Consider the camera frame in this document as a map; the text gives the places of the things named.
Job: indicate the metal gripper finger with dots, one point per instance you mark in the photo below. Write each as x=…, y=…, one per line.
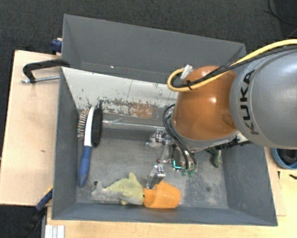
x=158, y=137
x=156, y=175

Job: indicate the orange plastic cup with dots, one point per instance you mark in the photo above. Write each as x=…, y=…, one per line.
x=164, y=195

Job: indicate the green and grey plush dolphin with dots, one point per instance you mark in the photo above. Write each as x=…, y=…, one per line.
x=127, y=191

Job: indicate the grey metal bin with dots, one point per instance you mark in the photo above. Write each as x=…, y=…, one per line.
x=123, y=155

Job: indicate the small green toy figure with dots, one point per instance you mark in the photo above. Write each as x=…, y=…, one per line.
x=217, y=158

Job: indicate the white and blue hairbrush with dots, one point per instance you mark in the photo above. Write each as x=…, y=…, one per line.
x=89, y=136

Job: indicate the blue round container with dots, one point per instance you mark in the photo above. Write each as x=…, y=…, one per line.
x=276, y=157

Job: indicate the small black screw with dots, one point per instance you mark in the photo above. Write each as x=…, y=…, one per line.
x=294, y=177

